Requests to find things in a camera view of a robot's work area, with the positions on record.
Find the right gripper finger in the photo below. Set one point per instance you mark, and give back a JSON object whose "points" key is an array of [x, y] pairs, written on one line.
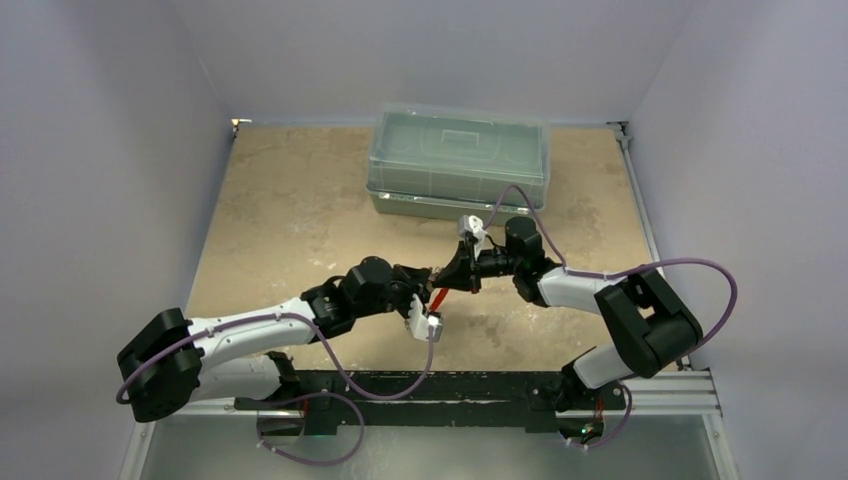
{"points": [[455, 274], [474, 278]]}

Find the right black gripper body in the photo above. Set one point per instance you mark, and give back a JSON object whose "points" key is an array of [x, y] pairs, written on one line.
{"points": [[474, 266]]}

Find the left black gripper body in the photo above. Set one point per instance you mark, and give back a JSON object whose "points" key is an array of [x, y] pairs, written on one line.
{"points": [[402, 288]]}

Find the red handled metal key tool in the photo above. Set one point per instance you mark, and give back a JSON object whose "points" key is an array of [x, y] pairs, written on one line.
{"points": [[438, 299]]}

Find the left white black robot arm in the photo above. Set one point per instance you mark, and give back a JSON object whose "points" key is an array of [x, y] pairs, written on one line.
{"points": [[175, 360]]}

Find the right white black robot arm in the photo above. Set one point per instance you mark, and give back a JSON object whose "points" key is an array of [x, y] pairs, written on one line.
{"points": [[648, 323]]}

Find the clear lidded grey storage box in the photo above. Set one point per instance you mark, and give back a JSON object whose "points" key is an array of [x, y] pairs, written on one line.
{"points": [[441, 162]]}

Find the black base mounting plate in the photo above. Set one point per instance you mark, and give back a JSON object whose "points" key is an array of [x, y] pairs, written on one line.
{"points": [[319, 402]]}

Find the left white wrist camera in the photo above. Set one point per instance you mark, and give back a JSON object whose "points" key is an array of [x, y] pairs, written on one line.
{"points": [[422, 324]]}

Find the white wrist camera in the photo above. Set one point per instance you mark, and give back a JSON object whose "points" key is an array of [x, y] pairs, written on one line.
{"points": [[471, 228], [422, 324]]}

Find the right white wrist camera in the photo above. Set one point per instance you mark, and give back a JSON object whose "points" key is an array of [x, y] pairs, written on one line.
{"points": [[471, 228]]}

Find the aluminium frame rail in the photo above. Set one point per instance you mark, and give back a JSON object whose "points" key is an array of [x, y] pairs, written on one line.
{"points": [[293, 211]]}

